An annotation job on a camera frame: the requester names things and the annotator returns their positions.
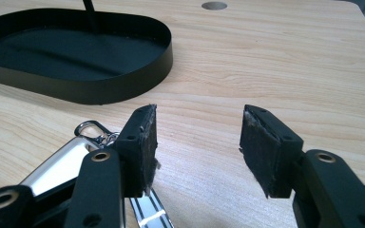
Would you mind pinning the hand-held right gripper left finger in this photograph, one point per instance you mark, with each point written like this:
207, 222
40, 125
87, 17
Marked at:
138, 152

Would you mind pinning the black key rack with tray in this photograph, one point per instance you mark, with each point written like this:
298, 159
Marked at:
60, 60

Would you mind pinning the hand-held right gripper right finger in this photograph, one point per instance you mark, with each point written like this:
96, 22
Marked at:
266, 152

